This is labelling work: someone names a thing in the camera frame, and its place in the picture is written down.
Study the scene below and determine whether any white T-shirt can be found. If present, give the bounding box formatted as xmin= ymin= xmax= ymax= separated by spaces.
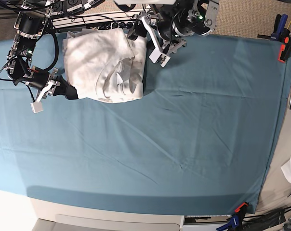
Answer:
xmin=63 ymin=28 xmax=147 ymax=103

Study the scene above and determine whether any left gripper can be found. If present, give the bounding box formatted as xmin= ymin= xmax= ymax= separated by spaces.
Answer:
xmin=127 ymin=12 xmax=186 ymax=67

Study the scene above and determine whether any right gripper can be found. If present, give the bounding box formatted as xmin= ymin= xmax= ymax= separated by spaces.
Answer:
xmin=25 ymin=67 xmax=79 ymax=113

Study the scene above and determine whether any teal table cloth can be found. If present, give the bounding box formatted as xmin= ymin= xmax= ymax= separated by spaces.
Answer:
xmin=0 ymin=36 xmax=291 ymax=215

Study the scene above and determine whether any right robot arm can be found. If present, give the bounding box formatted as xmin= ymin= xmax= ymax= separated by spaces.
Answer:
xmin=0 ymin=0 xmax=78 ymax=113

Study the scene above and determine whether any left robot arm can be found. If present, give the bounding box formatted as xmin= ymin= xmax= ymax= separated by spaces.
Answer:
xmin=127 ymin=0 xmax=220 ymax=67

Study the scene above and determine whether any blue black clamp top right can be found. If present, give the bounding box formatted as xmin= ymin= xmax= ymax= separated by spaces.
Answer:
xmin=257 ymin=14 xmax=290 ymax=42

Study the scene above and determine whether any black orange clamp top right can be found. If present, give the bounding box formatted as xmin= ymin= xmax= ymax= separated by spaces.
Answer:
xmin=278 ymin=37 xmax=291 ymax=63

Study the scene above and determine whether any white power strip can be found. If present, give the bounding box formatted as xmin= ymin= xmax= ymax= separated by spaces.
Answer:
xmin=93 ymin=20 xmax=142 ymax=30

